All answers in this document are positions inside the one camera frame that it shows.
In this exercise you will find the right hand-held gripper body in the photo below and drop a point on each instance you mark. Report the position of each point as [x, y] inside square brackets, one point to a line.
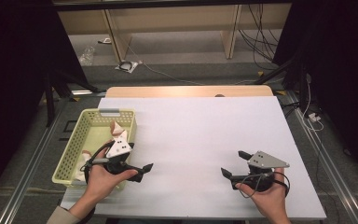
[265, 160]

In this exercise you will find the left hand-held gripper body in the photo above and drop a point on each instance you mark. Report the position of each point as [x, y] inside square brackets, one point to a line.
[118, 147]

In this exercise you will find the cream undershirt with tan trim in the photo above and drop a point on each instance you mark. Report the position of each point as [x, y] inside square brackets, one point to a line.
[116, 128]

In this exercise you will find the pale green perforated plastic basket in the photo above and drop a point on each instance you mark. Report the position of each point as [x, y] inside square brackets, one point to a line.
[84, 137]

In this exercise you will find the person's left hand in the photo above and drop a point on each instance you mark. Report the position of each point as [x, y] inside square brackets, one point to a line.
[101, 183]

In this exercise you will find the person's right hand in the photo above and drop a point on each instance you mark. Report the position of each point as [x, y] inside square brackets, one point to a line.
[272, 202]

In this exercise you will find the white power adapter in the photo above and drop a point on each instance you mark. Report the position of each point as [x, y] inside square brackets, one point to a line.
[313, 117]

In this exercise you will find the black stand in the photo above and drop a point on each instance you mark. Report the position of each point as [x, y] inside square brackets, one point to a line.
[275, 71]
[49, 105]

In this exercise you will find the clear plastic bag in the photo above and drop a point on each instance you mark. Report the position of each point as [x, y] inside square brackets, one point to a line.
[87, 56]

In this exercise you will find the small white floor object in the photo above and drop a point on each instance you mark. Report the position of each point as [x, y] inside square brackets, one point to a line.
[106, 40]

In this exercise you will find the black curtain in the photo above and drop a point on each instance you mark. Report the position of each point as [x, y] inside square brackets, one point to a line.
[12, 77]
[348, 77]

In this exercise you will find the light wooden desk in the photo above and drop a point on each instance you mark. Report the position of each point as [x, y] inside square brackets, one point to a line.
[174, 20]

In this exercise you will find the black crossbar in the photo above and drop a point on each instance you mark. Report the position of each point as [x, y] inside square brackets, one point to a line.
[167, 4]

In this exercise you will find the metal floor rail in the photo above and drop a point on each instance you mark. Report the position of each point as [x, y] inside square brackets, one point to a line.
[28, 182]
[332, 175]

